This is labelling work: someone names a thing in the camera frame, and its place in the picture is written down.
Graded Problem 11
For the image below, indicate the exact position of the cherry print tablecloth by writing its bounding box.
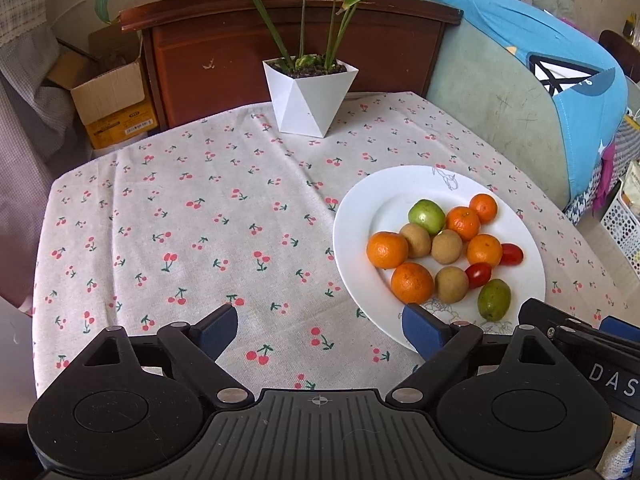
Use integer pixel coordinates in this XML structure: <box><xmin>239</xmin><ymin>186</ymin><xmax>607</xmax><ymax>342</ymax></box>
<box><xmin>34</xmin><ymin>93</ymin><xmax>631</xmax><ymax>390</ymax></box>

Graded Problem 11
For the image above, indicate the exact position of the checkered curtain fabric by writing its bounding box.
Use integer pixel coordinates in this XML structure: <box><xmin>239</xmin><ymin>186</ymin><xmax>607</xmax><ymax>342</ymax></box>
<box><xmin>1</xmin><ymin>0</ymin><xmax>80</xmax><ymax>308</ymax></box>

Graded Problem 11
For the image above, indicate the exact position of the brown longan fruit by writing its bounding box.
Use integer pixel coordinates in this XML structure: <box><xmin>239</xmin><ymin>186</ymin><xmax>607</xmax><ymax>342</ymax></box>
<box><xmin>431</xmin><ymin>230</ymin><xmax>463</xmax><ymax>266</ymax></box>
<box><xmin>399</xmin><ymin>223</ymin><xmax>432</xmax><ymax>259</ymax></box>
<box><xmin>435</xmin><ymin>266</ymin><xmax>470</xmax><ymax>304</ymax></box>

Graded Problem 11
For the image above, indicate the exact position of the cardboard box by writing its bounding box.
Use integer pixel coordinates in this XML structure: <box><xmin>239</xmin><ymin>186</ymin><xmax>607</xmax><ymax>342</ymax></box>
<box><xmin>48</xmin><ymin>24</ymin><xmax>158</xmax><ymax>155</ymax></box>

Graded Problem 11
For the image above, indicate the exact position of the dark wooden headboard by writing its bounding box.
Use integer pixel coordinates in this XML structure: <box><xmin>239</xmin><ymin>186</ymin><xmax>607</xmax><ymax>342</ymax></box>
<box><xmin>119</xmin><ymin>0</ymin><xmax>462</xmax><ymax>129</ymax></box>

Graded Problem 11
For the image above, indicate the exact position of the white round plate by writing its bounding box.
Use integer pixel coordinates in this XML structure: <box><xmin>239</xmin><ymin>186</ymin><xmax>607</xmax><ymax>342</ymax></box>
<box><xmin>333</xmin><ymin>166</ymin><xmax>546</xmax><ymax>347</ymax></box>

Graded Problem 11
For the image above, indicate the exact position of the green sofa cushion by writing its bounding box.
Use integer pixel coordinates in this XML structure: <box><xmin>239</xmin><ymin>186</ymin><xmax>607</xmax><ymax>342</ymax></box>
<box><xmin>426</xmin><ymin>21</ymin><xmax>570</xmax><ymax>209</ymax></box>

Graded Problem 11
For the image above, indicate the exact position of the green-brown jujube fruit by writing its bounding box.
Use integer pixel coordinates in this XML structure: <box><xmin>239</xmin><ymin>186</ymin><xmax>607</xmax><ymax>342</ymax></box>
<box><xmin>477</xmin><ymin>278</ymin><xmax>512</xmax><ymax>322</ymax></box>

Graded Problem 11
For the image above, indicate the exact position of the white geometric plant pot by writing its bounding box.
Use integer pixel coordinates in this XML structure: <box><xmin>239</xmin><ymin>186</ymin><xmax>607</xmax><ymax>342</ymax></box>
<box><xmin>262</xmin><ymin>60</ymin><xmax>359</xmax><ymax>139</ymax></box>

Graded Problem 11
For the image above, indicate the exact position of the small red cherry tomato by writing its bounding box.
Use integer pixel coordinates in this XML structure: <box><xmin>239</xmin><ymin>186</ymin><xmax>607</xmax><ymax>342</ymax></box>
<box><xmin>465</xmin><ymin>262</ymin><xmax>492</xmax><ymax>289</ymax></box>

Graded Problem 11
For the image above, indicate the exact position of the white perforated basket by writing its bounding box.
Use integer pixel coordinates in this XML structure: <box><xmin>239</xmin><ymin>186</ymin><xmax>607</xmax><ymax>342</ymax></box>
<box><xmin>601</xmin><ymin>160</ymin><xmax>640</xmax><ymax>275</ymax></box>

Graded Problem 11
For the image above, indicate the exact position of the blue printed blanket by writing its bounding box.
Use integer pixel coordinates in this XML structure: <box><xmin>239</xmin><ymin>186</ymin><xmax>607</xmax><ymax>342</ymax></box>
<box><xmin>430</xmin><ymin>0</ymin><xmax>628</xmax><ymax>201</ymax></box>

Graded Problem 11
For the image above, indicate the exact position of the orange tangerine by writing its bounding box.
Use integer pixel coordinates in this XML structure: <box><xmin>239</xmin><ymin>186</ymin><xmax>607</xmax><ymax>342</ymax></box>
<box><xmin>390</xmin><ymin>262</ymin><xmax>435</xmax><ymax>304</ymax></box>
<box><xmin>469</xmin><ymin>193</ymin><xmax>498</xmax><ymax>224</ymax></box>
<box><xmin>466</xmin><ymin>234</ymin><xmax>502</xmax><ymax>269</ymax></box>
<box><xmin>446</xmin><ymin>206</ymin><xmax>482</xmax><ymax>242</ymax></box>
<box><xmin>367</xmin><ymin>231</ymin><xmax>409</xmax><ymax>270</ymax></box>

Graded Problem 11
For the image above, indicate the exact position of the green jujube fruit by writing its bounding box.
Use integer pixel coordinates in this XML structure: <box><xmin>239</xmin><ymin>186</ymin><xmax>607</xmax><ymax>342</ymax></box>
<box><xmin>408</xmin><ymin>200</ymin><xmax>446</xmax><ymax>236</ymax></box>

